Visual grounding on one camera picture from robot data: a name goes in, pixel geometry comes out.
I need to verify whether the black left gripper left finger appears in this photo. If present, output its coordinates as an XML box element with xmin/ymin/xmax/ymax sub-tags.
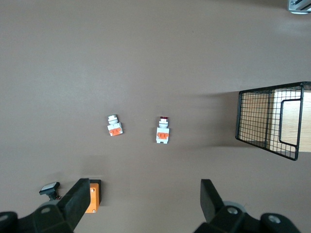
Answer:
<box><xmin>0</xmin><ymin>178</ymin><xmax>91</xmax><ymax>233</ymax></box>

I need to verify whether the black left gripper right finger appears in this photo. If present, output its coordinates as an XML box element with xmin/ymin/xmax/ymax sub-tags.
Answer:
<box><xmin>193</xmin><ymin>179</ymin><xmax>301</xmax><ymax>233</ymax></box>

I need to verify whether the red push button switch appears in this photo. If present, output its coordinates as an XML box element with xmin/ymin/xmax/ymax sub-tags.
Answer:
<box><xmin>155</xmin><ymin>116</ymin><xmax>171</xmax><ymax>145</ymax></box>

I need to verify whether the black square-cap push button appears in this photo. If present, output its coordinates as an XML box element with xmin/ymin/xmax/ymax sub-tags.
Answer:
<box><xmin>39</xmin><ymin>182</ymin><xmax>62</xmax><ymax>202</ymax></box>

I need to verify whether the orange button enclosure box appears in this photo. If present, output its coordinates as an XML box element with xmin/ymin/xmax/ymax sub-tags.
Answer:
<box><xmin>85</xmin><ymin>179</ymin><xmax>102</xmax><ymax>215</ymax></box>

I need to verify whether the white push button switch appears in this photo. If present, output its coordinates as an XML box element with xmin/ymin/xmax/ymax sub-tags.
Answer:
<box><xmin>106</xmin><ymin>114</ymin><xmax>124</xmax><ymax>137</ymax></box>

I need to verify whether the black wire basket wooden base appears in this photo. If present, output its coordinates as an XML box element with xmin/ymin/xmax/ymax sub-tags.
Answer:
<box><xmin>235</xmin><ymin>82</ymin><xmax>311</xmax><ymax>162</ymax></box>

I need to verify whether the aluminium table edge bracket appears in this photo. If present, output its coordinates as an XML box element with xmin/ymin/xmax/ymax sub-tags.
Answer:
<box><xmin>287</xmin><ymin>0</ymin><xmax>311</xmax><ymax>15</ymax></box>

